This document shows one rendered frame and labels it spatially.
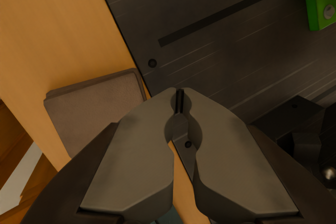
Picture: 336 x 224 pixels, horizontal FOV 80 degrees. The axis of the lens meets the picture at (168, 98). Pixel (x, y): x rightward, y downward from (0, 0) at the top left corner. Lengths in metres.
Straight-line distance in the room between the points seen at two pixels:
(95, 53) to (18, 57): 0.07
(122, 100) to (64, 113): 0.06
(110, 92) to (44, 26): 0.09
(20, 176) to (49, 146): 1.13
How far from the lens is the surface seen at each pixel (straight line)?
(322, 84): 0.43
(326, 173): 0.34
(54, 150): 0.27
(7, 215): 0.47
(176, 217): 0.34
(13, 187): 1.44
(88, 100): 0.22
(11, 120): 0.59
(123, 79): 0.21
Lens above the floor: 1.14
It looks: 67 degrees down
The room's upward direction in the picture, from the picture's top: 127 degrees clockwise
